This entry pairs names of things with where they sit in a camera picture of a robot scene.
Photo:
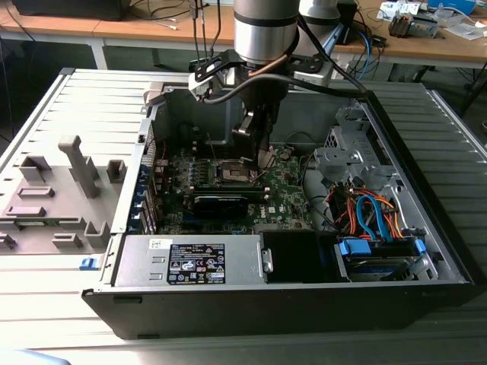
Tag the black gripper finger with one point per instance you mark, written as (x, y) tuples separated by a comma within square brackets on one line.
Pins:
[(243, 129), (266, 125)]

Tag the black PC case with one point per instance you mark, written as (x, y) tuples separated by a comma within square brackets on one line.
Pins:
[(228, 311)]

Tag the black plastic shroud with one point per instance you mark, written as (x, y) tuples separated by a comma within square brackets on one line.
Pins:
[(293, 258)]

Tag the wooden desk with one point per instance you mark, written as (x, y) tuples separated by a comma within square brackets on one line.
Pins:
[(133, 30)]

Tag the Nvidia graphics card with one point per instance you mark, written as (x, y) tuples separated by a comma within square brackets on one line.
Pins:
[(218, 207)]

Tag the silver camera on black bracket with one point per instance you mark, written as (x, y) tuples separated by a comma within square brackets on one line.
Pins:
[(198, 89)]

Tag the hard disk in blue carrier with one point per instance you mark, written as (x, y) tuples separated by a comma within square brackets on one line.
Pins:
[(354, 251)]

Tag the pale grey wrist camera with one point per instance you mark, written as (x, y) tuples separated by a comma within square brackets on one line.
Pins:
[(314, 78)]

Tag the blue table clip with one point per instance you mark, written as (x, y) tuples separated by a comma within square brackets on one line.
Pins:
[(88, 264)]

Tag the blue cardboard box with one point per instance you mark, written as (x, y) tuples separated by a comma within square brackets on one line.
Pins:
[(452, 4)]

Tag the CPU with silver top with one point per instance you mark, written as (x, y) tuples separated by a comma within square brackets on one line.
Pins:
[(265, 157)]

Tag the metal drive cage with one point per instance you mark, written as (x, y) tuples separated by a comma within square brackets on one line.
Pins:
[(342, 159)]

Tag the black stand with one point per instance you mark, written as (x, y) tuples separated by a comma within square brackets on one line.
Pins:
[(348, 23)]

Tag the silver power supply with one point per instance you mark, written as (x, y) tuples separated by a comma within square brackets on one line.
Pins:
[(133, 262)]

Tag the green RAM stick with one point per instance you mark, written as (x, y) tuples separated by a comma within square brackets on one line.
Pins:
[(32, 223)]

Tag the black box on desk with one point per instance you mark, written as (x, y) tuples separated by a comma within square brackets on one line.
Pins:
[(68, 9)]

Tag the CPU socket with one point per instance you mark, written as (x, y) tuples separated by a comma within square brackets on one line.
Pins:
[(233, 174)]

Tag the grey parts rack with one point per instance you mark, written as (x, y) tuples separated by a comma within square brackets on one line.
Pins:
[(64, 190)]

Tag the metal heat sink device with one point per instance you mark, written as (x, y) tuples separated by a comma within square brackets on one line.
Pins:
[(399, 24)]

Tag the green motherboard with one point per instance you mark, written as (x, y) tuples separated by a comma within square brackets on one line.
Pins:
[(283, 190)]

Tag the pale blue rounded object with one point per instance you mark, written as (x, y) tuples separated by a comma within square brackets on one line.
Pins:
[(26, 359)]

